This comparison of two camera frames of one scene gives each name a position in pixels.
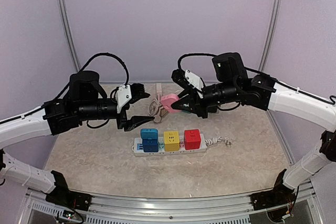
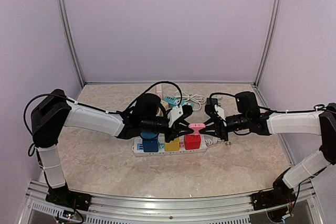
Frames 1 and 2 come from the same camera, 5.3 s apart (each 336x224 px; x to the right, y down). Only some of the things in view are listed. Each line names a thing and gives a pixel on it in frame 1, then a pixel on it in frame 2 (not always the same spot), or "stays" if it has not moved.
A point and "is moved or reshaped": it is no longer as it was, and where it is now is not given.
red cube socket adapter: (192, 139) stays
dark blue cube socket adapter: (150, 145) stays
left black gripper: (133, 122) -> (177, 128)
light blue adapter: (149, 133) stays
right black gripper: (192, 98) -> (219, 131)
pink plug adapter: (167, 100) is moved or reshaped
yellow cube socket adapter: (171, 141) stays
